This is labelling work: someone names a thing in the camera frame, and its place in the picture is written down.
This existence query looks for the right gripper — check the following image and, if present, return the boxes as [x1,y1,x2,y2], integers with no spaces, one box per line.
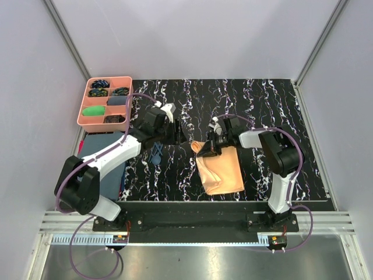
[197,130,232,158]

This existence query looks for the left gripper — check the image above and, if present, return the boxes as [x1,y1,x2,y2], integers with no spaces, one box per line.
[154,119,187,146]

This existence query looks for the peach cloth napkin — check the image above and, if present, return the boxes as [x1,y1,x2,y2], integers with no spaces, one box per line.
[196,146,244,195]

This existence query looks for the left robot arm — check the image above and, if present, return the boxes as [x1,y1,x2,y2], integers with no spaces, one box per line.
[54,103,186,231]

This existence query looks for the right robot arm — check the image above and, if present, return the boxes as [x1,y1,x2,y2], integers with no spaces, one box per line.
[196,114,307,232]

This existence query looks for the blue grey folded napkin stack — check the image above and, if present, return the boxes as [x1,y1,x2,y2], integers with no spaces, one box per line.
[78,132,126,201]

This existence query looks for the blue plastic knife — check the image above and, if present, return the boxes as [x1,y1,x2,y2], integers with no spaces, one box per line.
[146,142,164,163]

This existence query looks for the black marble pattern mat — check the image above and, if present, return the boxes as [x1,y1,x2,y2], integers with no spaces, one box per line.
[119,79,327,201]

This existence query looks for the dark patterned cloth roll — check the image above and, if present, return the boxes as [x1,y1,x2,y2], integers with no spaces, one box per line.
[104,115,125,124]

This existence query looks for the blue patterned roll right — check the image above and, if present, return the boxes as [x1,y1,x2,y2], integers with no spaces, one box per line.
[112,87,129,96]

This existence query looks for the grey folded cloth in tray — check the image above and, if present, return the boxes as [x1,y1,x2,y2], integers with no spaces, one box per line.
[107,96,127,106]

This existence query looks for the pink divided organizer tray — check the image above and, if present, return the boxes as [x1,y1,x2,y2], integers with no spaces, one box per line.
[77,76,133,133]

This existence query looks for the blue yellow patterned roll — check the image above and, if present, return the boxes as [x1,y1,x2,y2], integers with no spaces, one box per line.
[88,88,108,97]

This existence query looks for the green rolled cloth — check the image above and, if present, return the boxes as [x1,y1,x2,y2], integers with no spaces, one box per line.
[81,106,105,117]

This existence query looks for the blue patterned roll top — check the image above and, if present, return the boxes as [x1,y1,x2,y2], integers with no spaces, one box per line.
[90,79,110,89]

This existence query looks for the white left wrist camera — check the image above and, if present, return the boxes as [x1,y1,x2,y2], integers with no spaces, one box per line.
[154,101,176,123]

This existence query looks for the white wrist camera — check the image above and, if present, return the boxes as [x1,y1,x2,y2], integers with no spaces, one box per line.
[209,117,223,135]
[154,101,176,123]

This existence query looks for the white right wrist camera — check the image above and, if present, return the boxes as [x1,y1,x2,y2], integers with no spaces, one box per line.
[209,117,223,135]

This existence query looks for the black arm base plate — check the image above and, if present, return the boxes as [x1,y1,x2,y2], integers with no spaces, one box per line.
[93,201,299,233]

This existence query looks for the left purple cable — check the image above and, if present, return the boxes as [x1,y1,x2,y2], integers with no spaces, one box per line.
[55,93,161,278]

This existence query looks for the aluminium frame rail front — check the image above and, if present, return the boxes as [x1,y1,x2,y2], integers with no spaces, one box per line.
[38,211,356,244]

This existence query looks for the left rear aluminium post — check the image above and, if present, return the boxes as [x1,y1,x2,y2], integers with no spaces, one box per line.
[41,0,92,80]

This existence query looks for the aluminium post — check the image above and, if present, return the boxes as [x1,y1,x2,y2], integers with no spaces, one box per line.
[294,0,349,86]
[41,0,92,80]

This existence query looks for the right rear aluminium post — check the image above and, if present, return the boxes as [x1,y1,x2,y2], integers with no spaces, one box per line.
[294,0,349,86]

